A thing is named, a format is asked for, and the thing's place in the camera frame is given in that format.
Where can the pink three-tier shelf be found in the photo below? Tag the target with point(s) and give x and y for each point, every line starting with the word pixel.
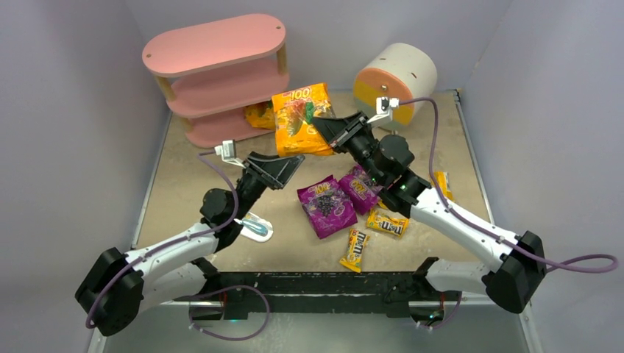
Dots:
pixel 208 73

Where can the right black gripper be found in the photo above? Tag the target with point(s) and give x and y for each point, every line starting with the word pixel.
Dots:
pixel 347 134

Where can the orange gummy candy bag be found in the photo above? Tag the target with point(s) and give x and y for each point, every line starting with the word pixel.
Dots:
pixel 260 115
pixel 293 113

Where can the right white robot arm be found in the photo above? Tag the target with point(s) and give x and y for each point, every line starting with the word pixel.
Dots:
pixel 507 271

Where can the blue toy blister pack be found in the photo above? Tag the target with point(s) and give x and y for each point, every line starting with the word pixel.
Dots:
pixel 255 228

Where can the purple grape candy bag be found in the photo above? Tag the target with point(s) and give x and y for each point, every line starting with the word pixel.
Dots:
pixel 328 208
pixel 360 188

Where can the yellow m&m bag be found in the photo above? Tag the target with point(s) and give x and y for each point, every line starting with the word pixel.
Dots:
pixel 385 223
pixel 357 242

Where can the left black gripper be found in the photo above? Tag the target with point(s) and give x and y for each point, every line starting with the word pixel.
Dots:
pixel 256 170

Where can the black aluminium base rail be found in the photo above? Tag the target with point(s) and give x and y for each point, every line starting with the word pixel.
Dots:
pixel 241 293

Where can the yellow M&M bag bottom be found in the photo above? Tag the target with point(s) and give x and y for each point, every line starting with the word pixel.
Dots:
pixel 357 242

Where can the round pastel drawer cabinet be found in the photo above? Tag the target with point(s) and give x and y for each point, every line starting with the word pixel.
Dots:
pixel 400 71

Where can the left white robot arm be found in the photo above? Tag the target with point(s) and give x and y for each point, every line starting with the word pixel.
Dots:
pixel 214 231

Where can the small yellow candy packet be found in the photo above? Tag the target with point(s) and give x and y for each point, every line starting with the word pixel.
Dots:
pixel 442 178

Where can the yellow M&M bag middle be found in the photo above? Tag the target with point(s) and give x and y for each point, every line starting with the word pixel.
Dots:
pixel 385 223

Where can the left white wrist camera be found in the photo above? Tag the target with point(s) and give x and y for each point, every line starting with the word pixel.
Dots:
pixel 228 154

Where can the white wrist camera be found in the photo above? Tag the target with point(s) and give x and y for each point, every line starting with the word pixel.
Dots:
pixel 228 154
pixel 384 107

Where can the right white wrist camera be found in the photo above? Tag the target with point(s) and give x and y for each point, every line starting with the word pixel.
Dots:
pixel 384 107

